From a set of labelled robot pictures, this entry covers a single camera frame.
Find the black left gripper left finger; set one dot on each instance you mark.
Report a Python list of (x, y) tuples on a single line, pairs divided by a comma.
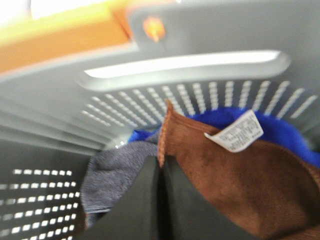
[(139, 214)]

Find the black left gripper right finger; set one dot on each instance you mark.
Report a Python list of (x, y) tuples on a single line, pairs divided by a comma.
[(191, 216)]

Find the brown microfibre towel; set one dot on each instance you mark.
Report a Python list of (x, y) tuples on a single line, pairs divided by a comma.
[(265, 189)]

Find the grey towel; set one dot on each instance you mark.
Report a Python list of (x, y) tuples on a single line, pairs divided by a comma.
[(110, 173)]

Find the blue towel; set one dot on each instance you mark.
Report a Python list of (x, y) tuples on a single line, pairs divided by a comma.
[(282, 130)]

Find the white care label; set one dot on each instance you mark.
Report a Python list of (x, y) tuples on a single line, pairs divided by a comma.
[(240, 134)]

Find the grey perforated plastic basket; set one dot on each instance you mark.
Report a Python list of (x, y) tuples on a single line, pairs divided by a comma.
[(198, 55)]

